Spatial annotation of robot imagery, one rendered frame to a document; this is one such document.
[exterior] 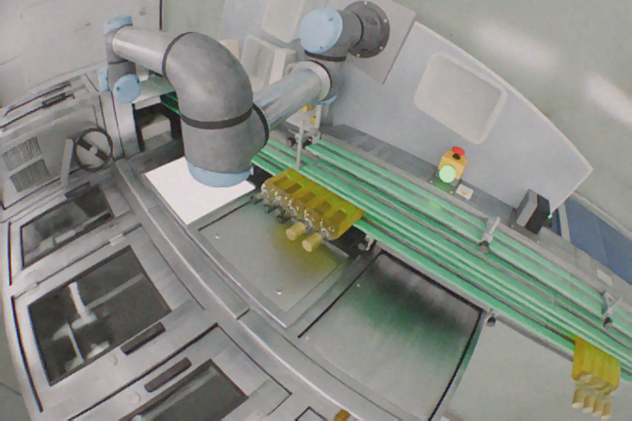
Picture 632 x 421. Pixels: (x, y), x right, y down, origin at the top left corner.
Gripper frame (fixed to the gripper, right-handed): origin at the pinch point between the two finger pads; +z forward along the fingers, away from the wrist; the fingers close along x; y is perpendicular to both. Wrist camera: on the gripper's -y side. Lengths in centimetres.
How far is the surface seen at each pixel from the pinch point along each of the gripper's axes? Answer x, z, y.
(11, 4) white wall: 17, -122, 382
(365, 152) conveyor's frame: 7, 22, -55
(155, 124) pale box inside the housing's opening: 60, 0, 49
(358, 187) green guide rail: 15, 18, -60
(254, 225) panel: 39, -3, -43
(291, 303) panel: 31, -16, -71
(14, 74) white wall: 114, -127, 354
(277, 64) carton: 3.5, 28.3, -6.7
